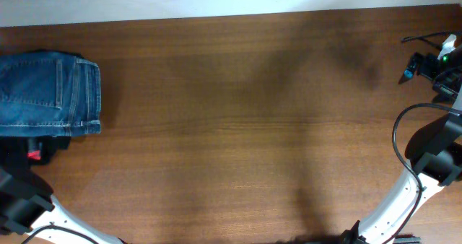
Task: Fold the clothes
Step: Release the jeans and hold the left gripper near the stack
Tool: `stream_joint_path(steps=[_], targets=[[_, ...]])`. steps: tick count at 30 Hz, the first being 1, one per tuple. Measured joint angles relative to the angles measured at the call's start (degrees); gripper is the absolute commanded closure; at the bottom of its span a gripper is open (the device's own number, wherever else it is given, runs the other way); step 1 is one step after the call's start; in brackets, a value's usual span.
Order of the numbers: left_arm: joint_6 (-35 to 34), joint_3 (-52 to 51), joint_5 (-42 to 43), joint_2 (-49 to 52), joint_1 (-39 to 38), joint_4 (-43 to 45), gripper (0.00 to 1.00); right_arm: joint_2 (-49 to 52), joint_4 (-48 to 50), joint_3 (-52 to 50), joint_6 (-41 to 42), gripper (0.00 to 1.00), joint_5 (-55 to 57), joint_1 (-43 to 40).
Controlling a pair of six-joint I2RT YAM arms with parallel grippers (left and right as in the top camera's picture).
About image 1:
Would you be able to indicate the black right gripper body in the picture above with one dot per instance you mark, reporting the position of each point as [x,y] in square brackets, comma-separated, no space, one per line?
[447,76]

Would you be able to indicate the blue denim jeans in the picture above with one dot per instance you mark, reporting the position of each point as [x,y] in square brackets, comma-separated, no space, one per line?
[47,92]

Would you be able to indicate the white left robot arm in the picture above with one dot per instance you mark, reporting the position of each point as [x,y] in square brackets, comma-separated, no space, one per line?
[28,207]

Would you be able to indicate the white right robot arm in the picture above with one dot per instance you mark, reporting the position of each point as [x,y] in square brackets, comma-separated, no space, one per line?
[432,159]

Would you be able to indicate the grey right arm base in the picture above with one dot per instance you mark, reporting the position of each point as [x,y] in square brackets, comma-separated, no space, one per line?
[337,240]

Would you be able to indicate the black fabric bag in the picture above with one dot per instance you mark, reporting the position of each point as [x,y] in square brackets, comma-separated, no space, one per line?
[39,148]

